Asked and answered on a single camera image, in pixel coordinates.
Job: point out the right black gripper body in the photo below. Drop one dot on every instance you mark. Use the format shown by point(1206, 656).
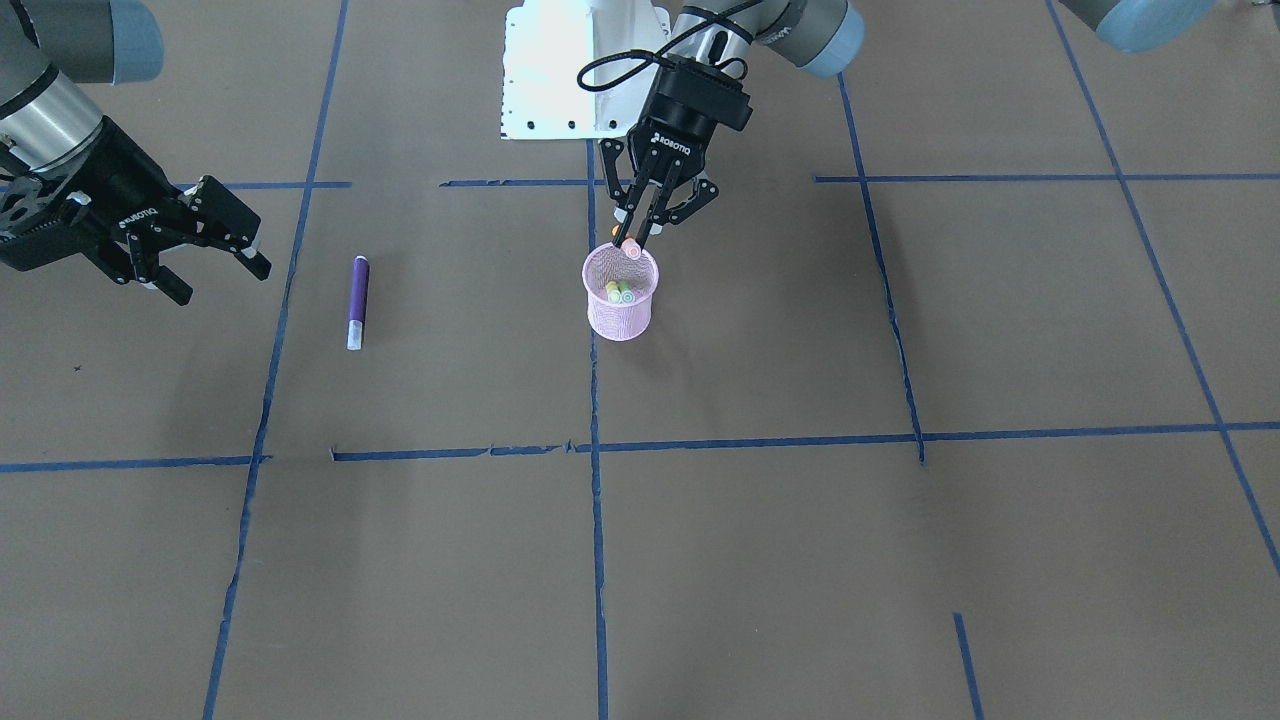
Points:
point(103, 189)

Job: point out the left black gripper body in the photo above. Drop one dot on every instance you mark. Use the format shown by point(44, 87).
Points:
point(679, 132)

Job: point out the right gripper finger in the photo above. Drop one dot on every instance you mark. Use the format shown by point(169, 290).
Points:
point(162, 279)
point(253, 261)

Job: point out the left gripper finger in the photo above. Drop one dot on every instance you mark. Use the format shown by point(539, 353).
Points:
point(627, 199)
point(649, 217)

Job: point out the purple highlighter pen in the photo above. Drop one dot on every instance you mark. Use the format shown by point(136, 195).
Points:
point(357, 302)

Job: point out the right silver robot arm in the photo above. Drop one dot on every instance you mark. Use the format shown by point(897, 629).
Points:
point(50, 50)

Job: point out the pink mesh pen holder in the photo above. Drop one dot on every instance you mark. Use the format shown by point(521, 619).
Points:
point(622, 322)

